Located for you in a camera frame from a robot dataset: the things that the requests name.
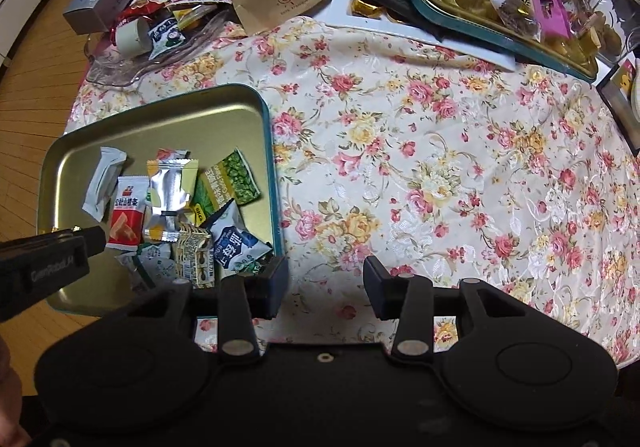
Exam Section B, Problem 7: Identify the floral tablecloth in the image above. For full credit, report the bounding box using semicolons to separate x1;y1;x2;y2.
70;17;640;370

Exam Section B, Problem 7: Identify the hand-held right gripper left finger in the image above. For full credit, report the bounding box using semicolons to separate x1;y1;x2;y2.
127;254;291;358

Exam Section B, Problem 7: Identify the green pea snack packet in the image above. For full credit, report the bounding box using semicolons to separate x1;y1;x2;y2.
191;148;262;228

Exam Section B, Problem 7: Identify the silver yellow snack packet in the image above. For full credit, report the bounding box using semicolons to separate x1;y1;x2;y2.
143;158;199;243

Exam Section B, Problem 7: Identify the large clear glass jar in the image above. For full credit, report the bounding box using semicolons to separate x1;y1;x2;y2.
575;0;640;65

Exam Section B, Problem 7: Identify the gold foil chocolate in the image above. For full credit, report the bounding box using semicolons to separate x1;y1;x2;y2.
350;0;387;19

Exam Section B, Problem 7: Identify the white green snack packet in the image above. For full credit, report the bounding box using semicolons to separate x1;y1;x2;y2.
114;244;177;293

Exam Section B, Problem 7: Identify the black yellow box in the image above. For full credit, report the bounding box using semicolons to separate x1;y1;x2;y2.
596;58;640;152

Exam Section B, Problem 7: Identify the white tape roll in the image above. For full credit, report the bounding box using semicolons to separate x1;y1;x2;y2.
114;20;153;59

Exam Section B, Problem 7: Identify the orange white snack packet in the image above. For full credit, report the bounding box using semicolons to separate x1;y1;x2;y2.
156;147;193;163

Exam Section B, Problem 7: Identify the pink snack packet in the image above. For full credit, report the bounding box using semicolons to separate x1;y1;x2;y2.
492;0;573;40

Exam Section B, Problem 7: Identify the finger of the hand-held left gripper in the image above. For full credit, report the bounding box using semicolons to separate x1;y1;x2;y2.
70;224;108;259

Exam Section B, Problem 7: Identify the triangular blue white snack packet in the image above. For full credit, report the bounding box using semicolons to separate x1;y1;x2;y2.
209;198;274;278

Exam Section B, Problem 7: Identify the beige patterned snack packet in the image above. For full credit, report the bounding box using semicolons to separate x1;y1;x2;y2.
171;222;217;290

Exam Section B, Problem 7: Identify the gold metal tray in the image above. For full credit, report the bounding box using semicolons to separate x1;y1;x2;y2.
36;83;276;315

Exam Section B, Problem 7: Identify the grey white snack packet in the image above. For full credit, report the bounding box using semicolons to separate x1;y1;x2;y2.
81;146;128;223

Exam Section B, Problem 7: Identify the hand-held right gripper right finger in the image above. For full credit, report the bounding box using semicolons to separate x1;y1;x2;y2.
362;255;531;363

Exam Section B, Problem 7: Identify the red white snack packet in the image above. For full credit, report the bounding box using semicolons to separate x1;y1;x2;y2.
105;176;149;249

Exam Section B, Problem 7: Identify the clear glass plate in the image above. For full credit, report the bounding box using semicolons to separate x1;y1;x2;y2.
82;10;236;89

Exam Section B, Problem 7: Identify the white tray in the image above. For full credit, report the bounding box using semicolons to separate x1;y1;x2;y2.
312;0;518;73

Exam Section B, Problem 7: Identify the white packet dark fruit print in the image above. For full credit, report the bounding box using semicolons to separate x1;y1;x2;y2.
149;22;188;60

